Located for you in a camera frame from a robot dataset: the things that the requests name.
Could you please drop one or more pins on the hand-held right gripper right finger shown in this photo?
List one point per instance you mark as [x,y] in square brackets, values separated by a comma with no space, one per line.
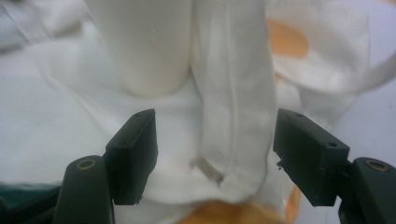
[308,155]

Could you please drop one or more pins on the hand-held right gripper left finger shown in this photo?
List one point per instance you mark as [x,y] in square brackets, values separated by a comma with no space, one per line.
[134,155]

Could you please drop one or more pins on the white tote bag green orange patches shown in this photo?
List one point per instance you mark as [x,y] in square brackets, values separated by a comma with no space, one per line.
[236,109]

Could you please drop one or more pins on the white cup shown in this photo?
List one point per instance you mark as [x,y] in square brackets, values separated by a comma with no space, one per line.
[143,46]

